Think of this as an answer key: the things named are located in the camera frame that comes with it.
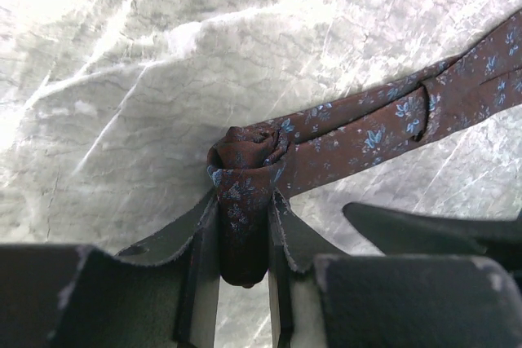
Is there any brown blue floral tie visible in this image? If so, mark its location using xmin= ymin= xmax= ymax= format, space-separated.
xmin=207 ymin=13 xmax=521 ymax=287

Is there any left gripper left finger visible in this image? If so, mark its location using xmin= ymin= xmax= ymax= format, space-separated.
xmin=1 ymin=193 xmax=219 ymax=347

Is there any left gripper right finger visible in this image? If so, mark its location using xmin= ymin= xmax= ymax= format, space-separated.
xmin=268 ymin=193 xmax=521 ymax=347

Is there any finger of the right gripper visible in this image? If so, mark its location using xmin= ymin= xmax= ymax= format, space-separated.
xmin=343 ymin=202 xmax=521 ymax=258

